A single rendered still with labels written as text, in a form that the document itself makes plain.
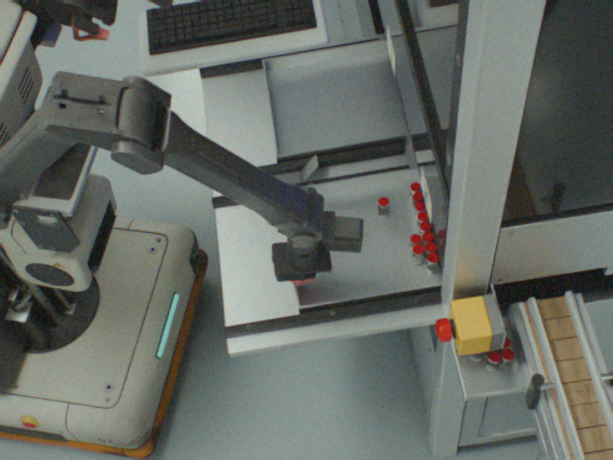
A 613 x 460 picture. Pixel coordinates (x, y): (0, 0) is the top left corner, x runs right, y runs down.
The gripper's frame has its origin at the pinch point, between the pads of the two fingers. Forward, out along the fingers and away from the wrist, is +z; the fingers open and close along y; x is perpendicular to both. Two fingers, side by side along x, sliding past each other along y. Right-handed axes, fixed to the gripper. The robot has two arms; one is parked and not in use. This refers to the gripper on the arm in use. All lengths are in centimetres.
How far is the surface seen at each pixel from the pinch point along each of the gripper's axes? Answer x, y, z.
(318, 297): -3.0, 3.3, 1.8
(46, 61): 151, -69, 101
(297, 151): 30.9, 3.5, 1.7
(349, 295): -3.5, 9.1, 1.0
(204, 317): 40, -20, 94
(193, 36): 72, -16, 10
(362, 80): 47, 19, -1
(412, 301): -7.5, 19.7, -2.4
